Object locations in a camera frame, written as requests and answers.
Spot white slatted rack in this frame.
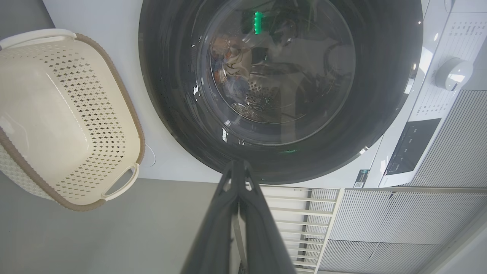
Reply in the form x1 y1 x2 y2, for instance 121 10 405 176
233 186 341 274

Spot white front-load washing machine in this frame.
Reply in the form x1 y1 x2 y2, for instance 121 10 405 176
42 0 487 189

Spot grey ribbed panel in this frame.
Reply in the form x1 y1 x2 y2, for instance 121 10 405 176
312 89 487 274

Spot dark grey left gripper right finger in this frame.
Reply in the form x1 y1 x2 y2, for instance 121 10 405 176
240 160 296 274

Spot white round control knob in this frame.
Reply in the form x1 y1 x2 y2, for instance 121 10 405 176
435 57 474 92

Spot round drain filter cover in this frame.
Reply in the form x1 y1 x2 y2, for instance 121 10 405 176
140 145 156 168

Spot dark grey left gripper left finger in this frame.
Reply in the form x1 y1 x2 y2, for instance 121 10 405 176
181 160 239 274

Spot cream perforated laundry basket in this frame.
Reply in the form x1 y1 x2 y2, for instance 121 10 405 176
0 29 145 212

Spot washing machine glass door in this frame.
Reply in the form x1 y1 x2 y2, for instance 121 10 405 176
138 0 424 185

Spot small black QR sticker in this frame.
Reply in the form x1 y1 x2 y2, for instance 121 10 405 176
353 169 370 189

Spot washing machine drum with laundry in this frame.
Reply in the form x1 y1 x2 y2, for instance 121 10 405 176
209 8 309 123

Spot dark washing machine control panel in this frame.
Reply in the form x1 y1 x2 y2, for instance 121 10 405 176
384 118 442 176

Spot light blue garment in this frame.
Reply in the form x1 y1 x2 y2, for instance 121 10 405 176
213 72 250 105

